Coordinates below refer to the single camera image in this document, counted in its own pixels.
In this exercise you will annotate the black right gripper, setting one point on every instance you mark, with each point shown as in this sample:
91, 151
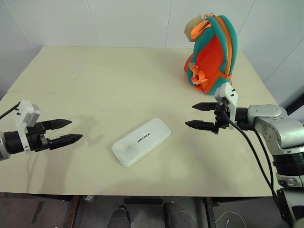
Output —
219, 118

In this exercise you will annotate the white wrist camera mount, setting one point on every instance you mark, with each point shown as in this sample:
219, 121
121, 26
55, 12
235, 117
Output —
228, 93
25, 111

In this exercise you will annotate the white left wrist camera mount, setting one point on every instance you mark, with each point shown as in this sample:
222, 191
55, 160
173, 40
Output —
25, 111

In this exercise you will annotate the teal and orange backpack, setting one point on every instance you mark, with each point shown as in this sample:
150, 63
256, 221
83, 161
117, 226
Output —
209, 59

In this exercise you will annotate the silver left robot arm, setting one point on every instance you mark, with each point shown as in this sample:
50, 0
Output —
12, 143

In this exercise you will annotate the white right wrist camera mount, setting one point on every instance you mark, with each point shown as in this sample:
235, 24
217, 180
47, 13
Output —
228, 93

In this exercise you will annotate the beige plush ball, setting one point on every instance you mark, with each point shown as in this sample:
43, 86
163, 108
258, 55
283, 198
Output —
192, 27

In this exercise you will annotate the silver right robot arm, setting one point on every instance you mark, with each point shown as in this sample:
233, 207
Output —
273, 121

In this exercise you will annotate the dark rounded shape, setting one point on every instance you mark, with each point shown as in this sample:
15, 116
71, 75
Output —
120, 217

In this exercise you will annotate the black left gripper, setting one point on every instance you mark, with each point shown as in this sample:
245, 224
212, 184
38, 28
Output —
35, 140

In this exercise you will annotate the white rectangular case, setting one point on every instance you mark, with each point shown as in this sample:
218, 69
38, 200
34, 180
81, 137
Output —
141, 142

